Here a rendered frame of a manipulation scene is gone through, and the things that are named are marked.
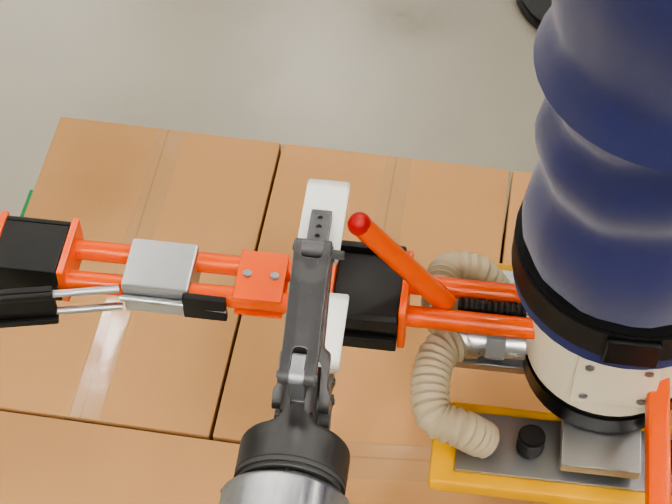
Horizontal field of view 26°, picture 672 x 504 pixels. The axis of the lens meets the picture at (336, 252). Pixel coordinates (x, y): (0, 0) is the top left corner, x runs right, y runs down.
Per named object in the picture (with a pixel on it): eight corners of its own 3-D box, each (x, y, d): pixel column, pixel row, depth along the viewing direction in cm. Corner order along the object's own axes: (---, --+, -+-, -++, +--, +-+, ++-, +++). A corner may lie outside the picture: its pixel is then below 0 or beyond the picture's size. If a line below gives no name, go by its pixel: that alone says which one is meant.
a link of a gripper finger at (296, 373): (282, 418, 100) (272, 433, 94) (289, 343, 99) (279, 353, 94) (317, 422, 99) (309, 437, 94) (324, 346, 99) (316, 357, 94)
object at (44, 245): (86, 246, 156) (79, 217, 152) (69, 302, 151) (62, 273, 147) (10, 238, 156) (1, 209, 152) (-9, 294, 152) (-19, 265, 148)
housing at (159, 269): (202, 267, 154) (199, 241, 151) (190, 319, 150) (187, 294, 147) (138, 260, 155) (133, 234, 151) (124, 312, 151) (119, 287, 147)
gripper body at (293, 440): (227, 457, 93) (251, 338, 99) (235, 519, 100) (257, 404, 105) (344, 470, 92) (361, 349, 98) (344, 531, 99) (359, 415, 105)
